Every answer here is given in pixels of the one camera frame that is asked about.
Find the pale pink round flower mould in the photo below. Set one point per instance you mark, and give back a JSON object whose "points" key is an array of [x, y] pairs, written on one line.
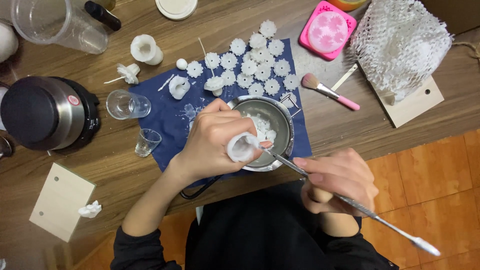
{"points": [[327, 32]]}

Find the white rounded object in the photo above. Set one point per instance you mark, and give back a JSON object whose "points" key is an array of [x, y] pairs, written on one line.
{"points": [[6, 42]]}

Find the small clear shot glass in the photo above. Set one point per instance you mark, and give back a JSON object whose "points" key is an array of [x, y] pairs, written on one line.
{"points": [[147, 142]]}

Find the white foam net wrap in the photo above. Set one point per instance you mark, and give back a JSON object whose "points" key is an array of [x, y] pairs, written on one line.
{"points": [[401, 45]]}

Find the pale wooden board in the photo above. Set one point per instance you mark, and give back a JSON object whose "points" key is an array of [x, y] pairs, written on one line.
{"points": [[412, 103], [60, 202]]}

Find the crumpled white tissue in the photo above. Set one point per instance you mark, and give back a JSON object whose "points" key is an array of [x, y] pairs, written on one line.
{"points": [[90, 210]]}

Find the white hollow wax piece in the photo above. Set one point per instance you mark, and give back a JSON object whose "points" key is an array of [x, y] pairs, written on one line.
{"points": [[179, 87]]}

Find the black bottle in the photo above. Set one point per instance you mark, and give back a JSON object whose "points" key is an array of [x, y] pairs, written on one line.
{"points": [[103, 15]]}

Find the person's left fingers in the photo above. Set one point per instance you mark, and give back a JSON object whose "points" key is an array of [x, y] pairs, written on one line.
{"points": [[240, 122]]}

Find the group of white wax flowers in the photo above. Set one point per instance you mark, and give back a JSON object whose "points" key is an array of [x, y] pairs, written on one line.
{"points": [[247, 68]]}

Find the white round lid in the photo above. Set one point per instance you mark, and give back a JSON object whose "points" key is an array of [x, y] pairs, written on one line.
{"points": [[176, 8]]}

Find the person's left hand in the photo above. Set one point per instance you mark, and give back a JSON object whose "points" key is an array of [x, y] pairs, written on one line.
{"points": [[210, 142]]}

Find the small white wax ball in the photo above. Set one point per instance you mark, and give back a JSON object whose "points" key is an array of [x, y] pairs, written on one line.
{"points": [[181, 63]]}

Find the white wax flower with wick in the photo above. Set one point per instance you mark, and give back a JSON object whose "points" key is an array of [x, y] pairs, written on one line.
{"points": [[214, 83], [129, 73]]}

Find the person's black clothing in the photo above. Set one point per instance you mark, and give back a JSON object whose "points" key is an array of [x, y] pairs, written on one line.
{"points": [[262, 232]]}

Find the thin pale wooden strip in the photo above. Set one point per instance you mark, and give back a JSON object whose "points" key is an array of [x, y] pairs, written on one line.
{"points": [[344, 77]]}

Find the steel and black electric pot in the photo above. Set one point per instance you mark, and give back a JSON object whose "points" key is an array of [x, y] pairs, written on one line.
{"points": [[41, 112]]}

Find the white wax chunks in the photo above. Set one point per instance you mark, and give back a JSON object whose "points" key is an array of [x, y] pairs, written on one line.
{"points": [[264, 129]]}

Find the person's right hand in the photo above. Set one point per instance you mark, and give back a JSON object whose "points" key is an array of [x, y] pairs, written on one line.
{"points": [[348, 180]]}

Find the long metal spatula tool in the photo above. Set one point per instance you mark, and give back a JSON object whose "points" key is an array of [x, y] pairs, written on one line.
{"points": [[393, 227]]}

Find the large clear plastic cup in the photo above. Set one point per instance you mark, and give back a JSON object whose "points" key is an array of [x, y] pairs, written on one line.
{"points": [[60, 26]]}

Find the pink square silicone mould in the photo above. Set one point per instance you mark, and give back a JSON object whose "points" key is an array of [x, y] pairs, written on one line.
{"points": [[307, 39]]}

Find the dark blue cloth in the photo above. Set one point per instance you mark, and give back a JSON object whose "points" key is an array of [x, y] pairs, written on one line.
{"points": [[165, 120]]}

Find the orange container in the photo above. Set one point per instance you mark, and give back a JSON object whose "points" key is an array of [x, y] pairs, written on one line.
{"points": [[350, 3]]}

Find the thin white wax stick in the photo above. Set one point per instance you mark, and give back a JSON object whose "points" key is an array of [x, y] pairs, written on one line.
{"points": [[166, 82]]}

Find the brown twine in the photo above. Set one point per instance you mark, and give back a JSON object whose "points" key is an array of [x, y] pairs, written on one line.
{"points": [[468, 48]]}

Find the dark metal object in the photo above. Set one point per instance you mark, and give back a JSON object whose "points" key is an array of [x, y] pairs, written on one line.
{"points": [[5, 147]]}

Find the clear drinking glass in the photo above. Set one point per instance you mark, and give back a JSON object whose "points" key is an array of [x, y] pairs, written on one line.
{"points": [[127, 104]]}

